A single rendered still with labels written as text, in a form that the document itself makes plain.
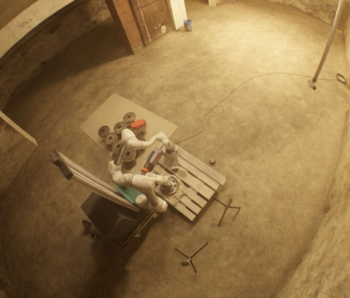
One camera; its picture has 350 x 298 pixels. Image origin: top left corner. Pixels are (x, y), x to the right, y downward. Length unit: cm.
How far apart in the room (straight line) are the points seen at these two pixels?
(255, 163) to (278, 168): 41
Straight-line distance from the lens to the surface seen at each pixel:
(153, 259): 282
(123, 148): 226
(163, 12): 644
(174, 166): 269
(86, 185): 151
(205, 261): 270
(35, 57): 1009
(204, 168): 270
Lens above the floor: 267
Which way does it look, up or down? 60 degrees down
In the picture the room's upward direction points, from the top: 21 degrees counter-clockwise
